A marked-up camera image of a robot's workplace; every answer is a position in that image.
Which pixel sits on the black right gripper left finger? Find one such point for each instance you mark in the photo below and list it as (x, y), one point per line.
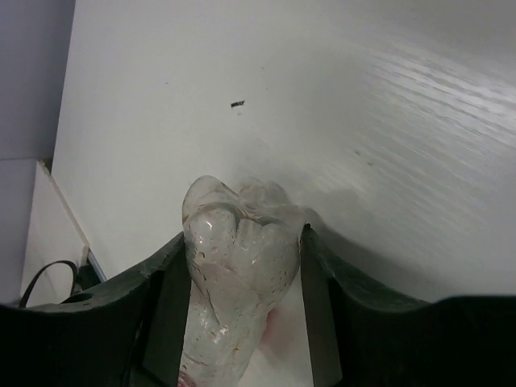
(127, 331)

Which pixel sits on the red cap crushed bottle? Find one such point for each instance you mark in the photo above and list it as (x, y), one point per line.
(242, 250)

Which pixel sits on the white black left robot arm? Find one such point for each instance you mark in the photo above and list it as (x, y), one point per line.
(55, 282)

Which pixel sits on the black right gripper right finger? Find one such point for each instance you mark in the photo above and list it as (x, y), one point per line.
(363, 333)

